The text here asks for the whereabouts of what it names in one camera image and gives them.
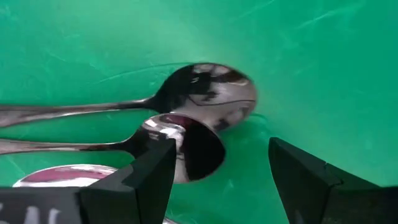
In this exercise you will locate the black metal spoon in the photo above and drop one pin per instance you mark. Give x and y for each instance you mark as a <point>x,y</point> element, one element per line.
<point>62,175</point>
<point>217,93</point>

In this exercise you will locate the green table mat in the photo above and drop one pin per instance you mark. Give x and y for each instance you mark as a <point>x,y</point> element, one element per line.
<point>311,62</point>

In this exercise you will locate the silver spoon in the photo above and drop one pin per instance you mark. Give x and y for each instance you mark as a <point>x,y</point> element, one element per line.
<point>202,155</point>

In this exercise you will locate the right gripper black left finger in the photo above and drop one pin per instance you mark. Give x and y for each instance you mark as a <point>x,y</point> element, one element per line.
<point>109,205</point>

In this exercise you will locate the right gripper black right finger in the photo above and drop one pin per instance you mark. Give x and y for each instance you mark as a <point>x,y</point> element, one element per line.
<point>326,202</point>

